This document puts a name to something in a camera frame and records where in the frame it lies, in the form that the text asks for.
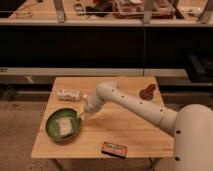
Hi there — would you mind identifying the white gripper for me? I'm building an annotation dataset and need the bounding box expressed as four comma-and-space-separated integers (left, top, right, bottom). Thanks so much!
77, 99, 97, 121

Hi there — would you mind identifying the green ceramic bowl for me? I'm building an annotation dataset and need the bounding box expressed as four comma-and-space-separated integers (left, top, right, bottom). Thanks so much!
45, 108, 81, 142

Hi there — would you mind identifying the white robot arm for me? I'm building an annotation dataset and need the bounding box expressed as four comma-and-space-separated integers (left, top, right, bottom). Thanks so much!
80, 81, 213, 171

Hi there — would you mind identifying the white sponge in bowl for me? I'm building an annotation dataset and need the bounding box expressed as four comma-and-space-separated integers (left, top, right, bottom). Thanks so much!
57, 118, 73, 136

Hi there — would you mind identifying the white plastic bottle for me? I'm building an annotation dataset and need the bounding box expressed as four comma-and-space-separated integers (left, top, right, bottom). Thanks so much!
57, 89, 88, 101

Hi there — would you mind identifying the wooden table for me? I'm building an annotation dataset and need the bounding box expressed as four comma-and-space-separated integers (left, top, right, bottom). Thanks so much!
31, 77, 173, 161

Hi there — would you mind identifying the orange black box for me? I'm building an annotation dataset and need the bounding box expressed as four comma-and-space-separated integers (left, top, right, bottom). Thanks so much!
101, 141, 127, 158

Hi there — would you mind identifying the black object on shelf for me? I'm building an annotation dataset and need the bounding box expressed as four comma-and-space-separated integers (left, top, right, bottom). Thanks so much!
86, 3, 112, 17

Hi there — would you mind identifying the black equipment at right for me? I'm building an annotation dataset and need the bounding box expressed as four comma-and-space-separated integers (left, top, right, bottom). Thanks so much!
185, 55, 213, 83

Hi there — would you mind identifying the basket on shelf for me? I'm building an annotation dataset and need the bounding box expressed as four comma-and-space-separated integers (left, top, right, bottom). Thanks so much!
112, 0, 175, 19

